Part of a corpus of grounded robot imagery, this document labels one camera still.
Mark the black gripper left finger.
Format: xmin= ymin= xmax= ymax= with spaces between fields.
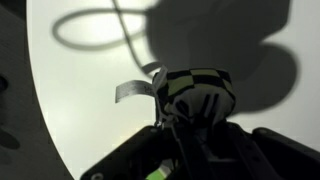
xmin=79 ymin=124 xmax=191 ymax=180

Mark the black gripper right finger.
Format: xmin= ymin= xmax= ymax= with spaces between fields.
xmin=213 ymin=120 xmax=320 ymax=180

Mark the white checkered fabric toy block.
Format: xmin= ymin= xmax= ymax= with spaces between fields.
xmin=114 ymin=61 xmax=236 ymax=129

